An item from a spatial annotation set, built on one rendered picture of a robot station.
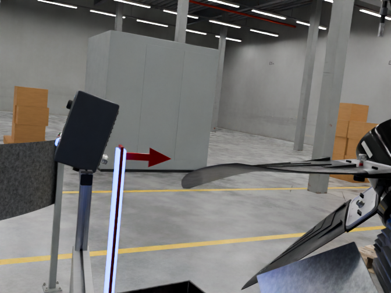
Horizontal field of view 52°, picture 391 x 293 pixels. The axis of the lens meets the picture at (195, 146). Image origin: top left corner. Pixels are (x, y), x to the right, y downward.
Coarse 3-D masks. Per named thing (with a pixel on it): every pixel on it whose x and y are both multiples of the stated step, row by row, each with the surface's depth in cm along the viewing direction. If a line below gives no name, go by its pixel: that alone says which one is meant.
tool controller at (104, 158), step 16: (80, 96) 101; (96, 96) 103; (80, 112) 101; (96, 112) 102; (112, 112) 104; (64, 128) 101; (80, 128) 102; (96, 128) 103; (112, 128) 107; (64, 144) 101; (80, 144) 102; (96, 144) 104; (64, 160) 102; (80, 160) 103; (96, 160) 104
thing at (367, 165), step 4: (336, 160) 62; (340, 160) 63; (344, 160) 63; (352, 160) 63; (356, 160) 63; (364, 164) 60; (368, 164) 60; (372, 164) 60; (376, 164) 60; (380, 164) 59; (364, 168) 57; (368, 168) 57; (380, 168) 57; (384, 168) 57; (388, 168) 57; (368, 172) 54; (372, 172) 54; (376, 172) 54; (380, 172) 55; (384, 172) 55; (388, 172) 55
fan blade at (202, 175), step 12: (204, 168) 47; (216, 168) 46; (228, 168) 45; (240, 168) 44; (252, 168) 44; (264, 168) 45; (276, 168) 48; (288, 168) 50; (300, 168) 51; (312, 168) 52; (324, 168) 52; (336, 168) 53; (348, 168) 54; (360, 168) 55; (192, 180) 58; (204, 180) 61
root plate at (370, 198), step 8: (368, 192) 69; (352, 200) 72; (368, 200) 67; (376, 200) 64; (352, 208) 70; (360, 208) 67; (368, 208) 64; (376, 208) 62; (352, 216) 67; (360, 216) 64; (352, 224) 65
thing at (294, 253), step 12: (348, 204) 71; (336, 216) 71; (312, 228) 76; (324, 228) 70; (336, 228) 67; (300, 240) 76; (312, 240) 71; (324, 240) 67; (288, 252) 75; (300, 252) 70; (276, 264) 74; (288, 264) 70
